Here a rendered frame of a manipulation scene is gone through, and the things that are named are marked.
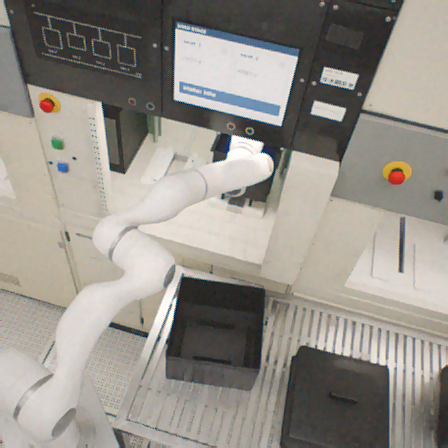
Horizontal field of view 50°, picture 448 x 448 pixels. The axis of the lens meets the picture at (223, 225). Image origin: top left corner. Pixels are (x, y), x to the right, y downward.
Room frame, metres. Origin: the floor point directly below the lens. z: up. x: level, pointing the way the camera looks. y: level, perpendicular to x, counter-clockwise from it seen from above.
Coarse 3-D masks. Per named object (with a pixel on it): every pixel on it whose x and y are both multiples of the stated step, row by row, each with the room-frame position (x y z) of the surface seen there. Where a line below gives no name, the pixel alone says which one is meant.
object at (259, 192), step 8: (216, 136) 1.27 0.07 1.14; (224, 136) 1.34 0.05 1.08; (216, 144) 1.23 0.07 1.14; (216, 152) 1.19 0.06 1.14; (280, 152) 1.24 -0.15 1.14; (216, 160) 1.19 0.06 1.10; (224, 160) 1.18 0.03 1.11; (272, 176) 1.25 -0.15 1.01; (256, 184) 1.17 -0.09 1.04; (264, 184) 1.16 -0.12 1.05; (248, 192) 1.17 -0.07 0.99; (256, 192) 1.16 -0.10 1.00; (264, 192) 1.16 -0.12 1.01; (256, 200) 1.16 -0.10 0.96; (264, 200) 1.16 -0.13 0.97
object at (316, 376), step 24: (312, 360) 0.64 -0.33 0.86; (336, 360) 0.65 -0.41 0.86; (360, 360) 0.66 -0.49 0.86; (288, 384) 0.59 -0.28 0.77; (312, 384) 0.56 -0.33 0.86; (336, 384) 0.57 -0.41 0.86; (360, 384) 0.58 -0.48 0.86; (384, 384) 0.59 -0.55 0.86; (288, 408) 0.50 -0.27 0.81; (312, 408) 0.49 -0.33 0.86; (336, 408) 0.50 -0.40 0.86; (360, 408) 0.51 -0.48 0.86; (384, 408) 0.52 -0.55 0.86; (288, 432) 0.41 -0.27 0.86; (312, 432) 0.42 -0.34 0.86; (336, 432) 0.43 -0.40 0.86; (360, 432) 0.44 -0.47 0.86; (384, 432) 0.45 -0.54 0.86
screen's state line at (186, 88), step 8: (184, 88) 1.00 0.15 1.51; (192, 88) 0.99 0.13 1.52; (200, 88) 0.99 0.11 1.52; (208, 88) 0.99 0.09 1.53; (200, 96) 0.99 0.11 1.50; (208, 96) 0.99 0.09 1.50; (216, 96) 0.98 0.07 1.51; (224, 96) 0.98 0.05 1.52; (232, 96) 0.98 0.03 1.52; (240, 96) 0.98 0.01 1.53; (232, 104) 0.98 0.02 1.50; (240, 104) 0.98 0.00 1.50; (248, 104) 0.97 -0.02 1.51; (256, 104) 0.97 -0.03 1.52; (264, 104) 0.97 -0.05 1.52; (272, 104) 0.96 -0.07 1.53; (264, 112) 0.97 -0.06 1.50; (272, 112) 0.96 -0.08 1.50
